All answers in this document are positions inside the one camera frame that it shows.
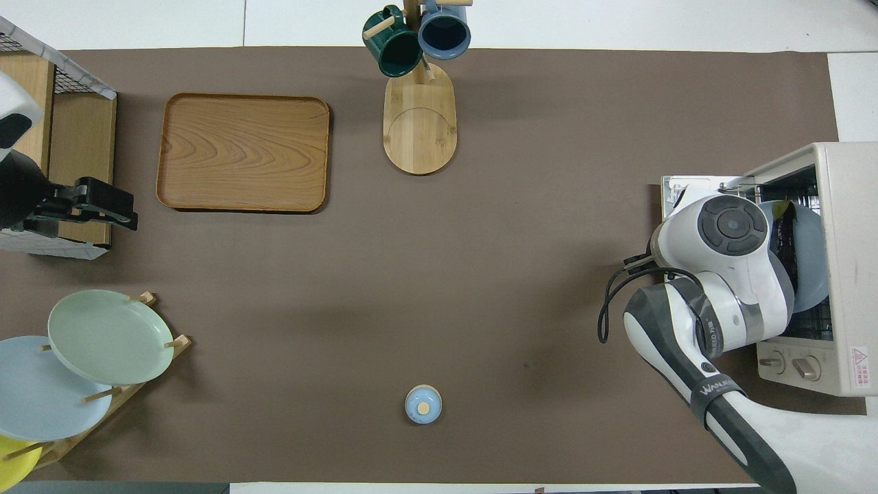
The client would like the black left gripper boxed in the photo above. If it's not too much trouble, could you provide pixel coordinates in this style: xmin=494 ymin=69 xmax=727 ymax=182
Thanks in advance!
xmin=0 ymin=150 xmax=138 ymax=231

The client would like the white toaster oven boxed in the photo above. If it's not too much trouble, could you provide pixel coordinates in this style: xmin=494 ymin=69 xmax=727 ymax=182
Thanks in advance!
xmin=661 ymin=142 xmax=878 ymax=397

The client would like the dark purple eggplant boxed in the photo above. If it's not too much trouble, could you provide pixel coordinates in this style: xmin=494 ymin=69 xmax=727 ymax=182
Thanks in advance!
xmin=768 ymin=201 xmax=800 ymax=289

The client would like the wooden shelf box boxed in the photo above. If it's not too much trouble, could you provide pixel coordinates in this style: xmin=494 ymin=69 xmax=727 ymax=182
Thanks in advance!
xmin=0 ymin=51 xmax=117 ymax=246

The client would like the wooden mug tree stand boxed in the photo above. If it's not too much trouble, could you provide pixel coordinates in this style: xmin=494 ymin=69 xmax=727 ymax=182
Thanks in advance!
xmin=362 ymin=0 xmax=474 ymax=176

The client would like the light blue racked plate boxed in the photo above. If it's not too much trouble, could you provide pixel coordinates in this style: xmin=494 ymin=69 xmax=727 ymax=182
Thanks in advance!
xmin=0 ymin=336 xmax=114 ymax=443

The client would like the black wire basket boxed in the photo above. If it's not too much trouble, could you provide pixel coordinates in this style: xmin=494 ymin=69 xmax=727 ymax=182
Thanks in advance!
xmin=0 ymin=31 xmax=110 ymax=260

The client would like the yellow plate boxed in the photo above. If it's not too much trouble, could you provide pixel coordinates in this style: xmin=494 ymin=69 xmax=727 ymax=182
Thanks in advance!
xmin=0 ymin=436 xmax=42 ymax=493

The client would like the wooden tray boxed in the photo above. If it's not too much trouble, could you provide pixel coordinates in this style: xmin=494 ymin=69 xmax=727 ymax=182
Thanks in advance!
xmin=156 ymin=93 xmax=331 ymax=213

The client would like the blue mug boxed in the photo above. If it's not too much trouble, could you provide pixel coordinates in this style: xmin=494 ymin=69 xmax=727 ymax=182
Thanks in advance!
xmin=417 ymin=0 xmax=473 ymax=60

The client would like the brown table mat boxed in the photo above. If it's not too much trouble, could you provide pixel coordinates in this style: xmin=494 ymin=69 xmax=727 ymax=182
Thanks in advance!
xmin=0 ymin=47 xmax=870 ymax=484

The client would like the wooden plate rack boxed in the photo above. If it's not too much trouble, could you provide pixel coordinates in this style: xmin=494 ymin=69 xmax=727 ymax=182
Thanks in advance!
xmin=0 ymin=292 xmax=193 ymax=471

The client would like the dark green mug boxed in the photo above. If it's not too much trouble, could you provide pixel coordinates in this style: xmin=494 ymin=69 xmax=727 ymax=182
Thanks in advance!
xmin=362 ymin=5 xmax=424 ymax=78

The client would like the pale green plate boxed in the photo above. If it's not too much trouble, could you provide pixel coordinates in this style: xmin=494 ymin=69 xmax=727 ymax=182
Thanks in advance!
xmin=47 ymin=289 xmax=175 ymax=386

